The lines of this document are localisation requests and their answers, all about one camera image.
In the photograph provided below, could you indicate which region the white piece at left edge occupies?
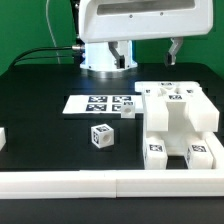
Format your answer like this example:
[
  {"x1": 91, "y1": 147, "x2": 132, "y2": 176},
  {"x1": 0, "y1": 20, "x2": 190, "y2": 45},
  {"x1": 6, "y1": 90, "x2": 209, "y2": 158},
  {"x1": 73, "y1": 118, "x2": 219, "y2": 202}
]
[{"x1": 0, "y1": 128, "x2": 6, "y2": 151}]

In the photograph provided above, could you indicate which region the white U-shaped border frame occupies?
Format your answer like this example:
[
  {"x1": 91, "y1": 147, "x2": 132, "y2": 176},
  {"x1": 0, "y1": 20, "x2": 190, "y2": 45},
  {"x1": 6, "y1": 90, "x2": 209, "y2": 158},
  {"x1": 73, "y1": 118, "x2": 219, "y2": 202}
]
[{"x1": 0, "y1": 134, "x2": 224, "y2": 199}]

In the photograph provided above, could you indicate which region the black cable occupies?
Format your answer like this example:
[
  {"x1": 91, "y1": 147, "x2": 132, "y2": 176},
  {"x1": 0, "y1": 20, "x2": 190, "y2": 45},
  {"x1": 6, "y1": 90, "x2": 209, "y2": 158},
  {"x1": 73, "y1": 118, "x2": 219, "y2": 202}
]
[{"x1": 7, "y1": 45, "x2": 86, "y2": 71}]

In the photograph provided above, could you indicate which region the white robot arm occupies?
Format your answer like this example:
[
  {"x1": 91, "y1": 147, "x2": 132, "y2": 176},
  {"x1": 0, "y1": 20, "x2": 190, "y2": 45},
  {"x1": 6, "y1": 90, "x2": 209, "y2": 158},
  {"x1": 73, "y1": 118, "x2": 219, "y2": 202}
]
[{"x1": 71, "y1": 0, "x2": 213, "y2": 78}]

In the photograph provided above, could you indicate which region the thin white cable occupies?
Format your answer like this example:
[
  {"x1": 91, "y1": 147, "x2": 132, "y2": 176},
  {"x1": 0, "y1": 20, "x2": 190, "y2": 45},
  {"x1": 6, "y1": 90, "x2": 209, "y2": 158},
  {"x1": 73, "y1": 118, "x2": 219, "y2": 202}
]
[{"x1": 45, "y1": 0, "x2": 62, "y2": 65}]

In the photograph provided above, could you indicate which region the long white chair side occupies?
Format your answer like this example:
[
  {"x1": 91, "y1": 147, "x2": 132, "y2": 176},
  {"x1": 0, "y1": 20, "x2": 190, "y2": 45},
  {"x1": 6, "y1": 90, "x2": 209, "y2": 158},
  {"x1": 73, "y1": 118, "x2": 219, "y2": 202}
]
[{"x1": 149, "y1": 81, "x2": 219, "y2": 132}]

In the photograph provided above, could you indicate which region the small white tagged cube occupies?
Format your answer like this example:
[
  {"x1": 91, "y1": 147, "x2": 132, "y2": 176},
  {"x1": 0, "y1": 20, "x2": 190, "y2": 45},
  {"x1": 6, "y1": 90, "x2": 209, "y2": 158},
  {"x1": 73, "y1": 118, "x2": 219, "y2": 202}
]
[{"x1": 121, "y1": 101, "x2": 135, "y2": 118}]

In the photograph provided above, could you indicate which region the white chair seat block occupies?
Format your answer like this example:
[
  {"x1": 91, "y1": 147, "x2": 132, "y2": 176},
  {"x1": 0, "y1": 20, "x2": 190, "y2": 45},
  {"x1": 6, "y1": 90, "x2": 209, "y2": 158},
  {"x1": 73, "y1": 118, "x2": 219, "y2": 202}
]
[{"x1": 143, "y1": 95, "x2": 209, "y2": 156}]

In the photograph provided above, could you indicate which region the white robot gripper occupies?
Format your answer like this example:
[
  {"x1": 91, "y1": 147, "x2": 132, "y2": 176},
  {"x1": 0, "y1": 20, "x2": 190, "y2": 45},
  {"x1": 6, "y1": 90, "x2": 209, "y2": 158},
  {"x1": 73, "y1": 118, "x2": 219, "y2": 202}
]
[{"x1": 79, "y1": 0, "x2": 213, "y2": 69}]

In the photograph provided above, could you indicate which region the white marker base plate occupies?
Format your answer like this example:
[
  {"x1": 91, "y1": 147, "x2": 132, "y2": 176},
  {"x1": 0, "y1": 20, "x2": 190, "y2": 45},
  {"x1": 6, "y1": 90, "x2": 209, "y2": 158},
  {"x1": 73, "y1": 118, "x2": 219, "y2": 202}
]
[{"x1": 63, "y1": 95, "x2": 143, "y2": 114}]

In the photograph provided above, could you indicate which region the white cube with hole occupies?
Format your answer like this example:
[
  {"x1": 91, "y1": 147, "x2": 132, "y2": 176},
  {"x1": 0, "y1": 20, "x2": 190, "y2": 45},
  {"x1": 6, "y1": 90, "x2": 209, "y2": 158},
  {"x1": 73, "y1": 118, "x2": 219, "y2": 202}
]
[{"x1": 91, "y1": 124, "x2": 114, "y2": 148}]

